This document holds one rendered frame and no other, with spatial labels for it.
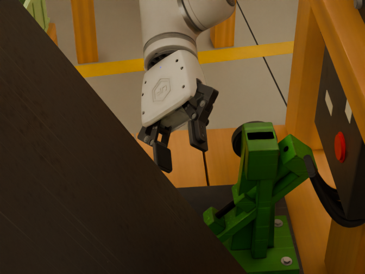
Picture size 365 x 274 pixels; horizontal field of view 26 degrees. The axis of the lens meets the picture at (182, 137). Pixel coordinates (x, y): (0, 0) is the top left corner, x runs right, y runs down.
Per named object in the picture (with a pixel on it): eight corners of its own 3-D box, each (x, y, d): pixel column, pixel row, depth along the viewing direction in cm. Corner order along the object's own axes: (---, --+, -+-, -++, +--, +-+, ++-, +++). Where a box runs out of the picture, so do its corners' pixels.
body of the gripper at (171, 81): (130, 67, 122) (134, 126, 116) (177, 33, 117) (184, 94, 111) (164, 86, 127) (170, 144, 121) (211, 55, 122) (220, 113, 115)
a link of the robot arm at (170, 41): (130, 54, 123) (131, 69, 121) (170, 25, 118) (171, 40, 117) (168, 75, 128) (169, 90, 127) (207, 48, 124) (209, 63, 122)
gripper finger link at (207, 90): (176, 83, 118) (172, 117, 116) (215, 70, 113) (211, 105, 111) (182, 86, 119) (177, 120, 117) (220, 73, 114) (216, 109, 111)
